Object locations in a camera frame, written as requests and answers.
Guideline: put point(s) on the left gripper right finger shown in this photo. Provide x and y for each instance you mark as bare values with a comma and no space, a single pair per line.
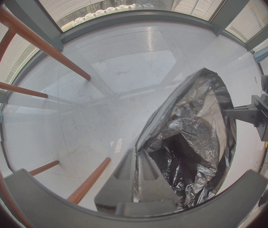
157,191

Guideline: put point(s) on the window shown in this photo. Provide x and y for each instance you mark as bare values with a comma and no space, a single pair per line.
124,18

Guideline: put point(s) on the black plastic bag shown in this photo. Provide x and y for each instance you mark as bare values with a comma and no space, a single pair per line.
195,151

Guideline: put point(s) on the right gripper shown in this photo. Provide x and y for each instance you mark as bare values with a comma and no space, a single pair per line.
264,120

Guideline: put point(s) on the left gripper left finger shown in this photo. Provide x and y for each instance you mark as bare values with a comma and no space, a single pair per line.
115,193

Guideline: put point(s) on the white cushioned wooden chair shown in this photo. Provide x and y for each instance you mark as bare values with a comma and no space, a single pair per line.
53,52

